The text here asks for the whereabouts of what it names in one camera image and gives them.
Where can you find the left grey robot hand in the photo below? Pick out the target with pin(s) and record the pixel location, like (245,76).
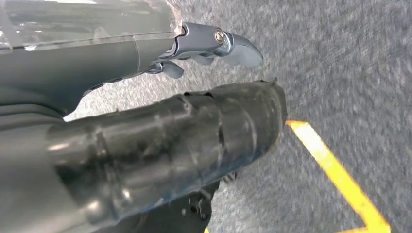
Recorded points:
(80,64)

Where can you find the yellow floor tape square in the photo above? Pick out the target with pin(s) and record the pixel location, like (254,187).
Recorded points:
(339,177)

